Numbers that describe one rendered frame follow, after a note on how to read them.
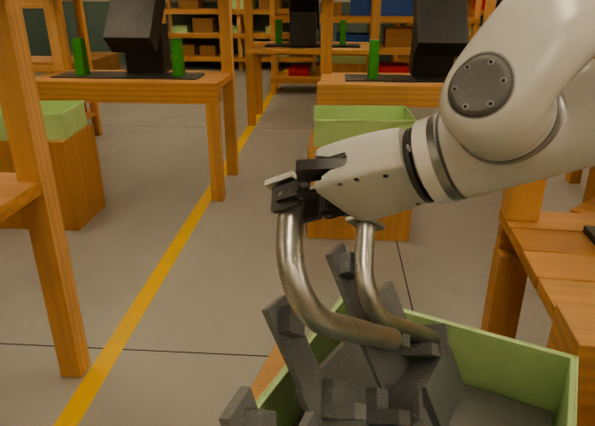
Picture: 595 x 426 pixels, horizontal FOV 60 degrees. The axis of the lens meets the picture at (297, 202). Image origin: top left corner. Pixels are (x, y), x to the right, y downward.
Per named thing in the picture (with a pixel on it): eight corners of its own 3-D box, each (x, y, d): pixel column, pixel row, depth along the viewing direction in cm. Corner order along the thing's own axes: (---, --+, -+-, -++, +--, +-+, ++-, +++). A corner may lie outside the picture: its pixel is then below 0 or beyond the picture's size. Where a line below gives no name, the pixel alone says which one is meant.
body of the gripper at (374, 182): (452, 151, 54) (359, 180, 60) (406, 101, 47) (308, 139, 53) (458, 216, 51) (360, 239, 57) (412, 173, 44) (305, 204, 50)
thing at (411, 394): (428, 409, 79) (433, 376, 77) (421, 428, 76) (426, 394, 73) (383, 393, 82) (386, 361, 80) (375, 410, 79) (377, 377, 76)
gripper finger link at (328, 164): (380, 161, 51) (357, 187, 55) (306, 145, 49) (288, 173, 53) (381, 172, 50) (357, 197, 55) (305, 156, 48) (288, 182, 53)
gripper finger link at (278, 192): (324, 174, 55) (275, 189, 59) (306, 160, 53) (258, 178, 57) (323, 200, 54) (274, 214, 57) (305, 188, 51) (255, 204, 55)
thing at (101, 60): (100, 88, 844) (96, 59, 827) (50, 87, 845) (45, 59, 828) (124, 75, 954) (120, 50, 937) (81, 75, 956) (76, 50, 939)
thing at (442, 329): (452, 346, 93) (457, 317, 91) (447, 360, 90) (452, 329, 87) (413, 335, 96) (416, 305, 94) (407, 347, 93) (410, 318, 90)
